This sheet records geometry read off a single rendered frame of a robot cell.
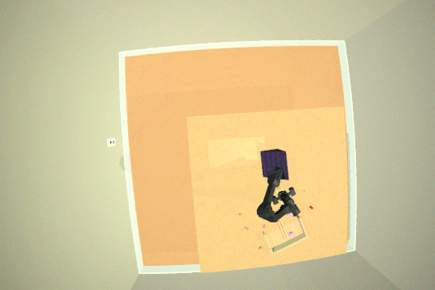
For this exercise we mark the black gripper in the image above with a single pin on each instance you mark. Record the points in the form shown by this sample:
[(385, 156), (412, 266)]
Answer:
[(282, 194)]

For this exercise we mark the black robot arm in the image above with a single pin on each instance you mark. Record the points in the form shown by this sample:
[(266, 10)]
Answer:
[(264, 210)]

